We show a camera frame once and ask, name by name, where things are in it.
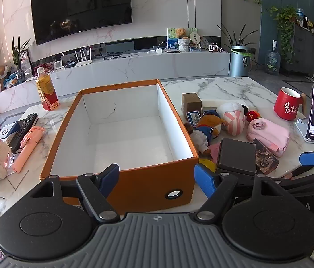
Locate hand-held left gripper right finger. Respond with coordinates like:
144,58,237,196
194,163,289,221

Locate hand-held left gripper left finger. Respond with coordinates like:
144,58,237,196
33,163,121,224

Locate orange cardboard box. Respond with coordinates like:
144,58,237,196
39,79,200,215

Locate yellow ball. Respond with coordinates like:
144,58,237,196
197,158,216,174

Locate pink flat toy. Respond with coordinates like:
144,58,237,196
207,142,223,164

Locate white phone stand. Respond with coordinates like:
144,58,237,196
295,117,314,144

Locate black rectangular box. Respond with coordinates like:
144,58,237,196
215,138,257,176

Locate dark printed card pack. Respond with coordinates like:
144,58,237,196
253,140,280,176

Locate pink fabric pouch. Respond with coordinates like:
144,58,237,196
247,118,291,157

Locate bear plush in sailor outfit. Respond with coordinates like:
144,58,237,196
184,110,227,156

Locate blue playing card box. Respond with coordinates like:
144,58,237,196
186,111,202,128

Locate pink striped round plush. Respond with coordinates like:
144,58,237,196
215,102,249,137

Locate small red plush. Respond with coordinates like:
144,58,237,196
245,110,262,123

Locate small brown cardboard box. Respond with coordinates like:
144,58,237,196
181,93,203,118

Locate pink selfie stick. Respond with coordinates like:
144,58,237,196
12,126,47,174

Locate black remote control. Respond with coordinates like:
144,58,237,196
8,113,39,154

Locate blue water jug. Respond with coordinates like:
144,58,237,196
265,40,281,76

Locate yellow drink bottle red label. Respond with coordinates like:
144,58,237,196
36,67,60,111

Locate grey drawer cabinet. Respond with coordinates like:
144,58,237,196
278,24,314,76

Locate white and blue box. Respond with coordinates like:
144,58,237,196
0,122,21,140

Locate white marble television cabinet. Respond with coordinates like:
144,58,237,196
0,51,231,115

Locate white router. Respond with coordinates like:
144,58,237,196
75,48,93,67

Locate grey metal bin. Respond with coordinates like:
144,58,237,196
229,46,252,77

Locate trailing potted plant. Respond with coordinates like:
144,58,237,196
267,6,300,65

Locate white ribbed pot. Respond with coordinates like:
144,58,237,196
177,38,190,52

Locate long-leaf green plant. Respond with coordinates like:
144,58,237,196
217,24,259,52

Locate blue green painting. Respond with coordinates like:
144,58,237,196
167,27,198,51

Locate brown teddy bear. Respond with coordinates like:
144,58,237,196
175,27,191,40

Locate tall leafy potted plant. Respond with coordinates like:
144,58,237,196
11,35,35,71

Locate red mug wooden handle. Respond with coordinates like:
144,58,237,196
274,87,307,121

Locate wall-mounted black television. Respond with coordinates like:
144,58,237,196
31,0,133,46

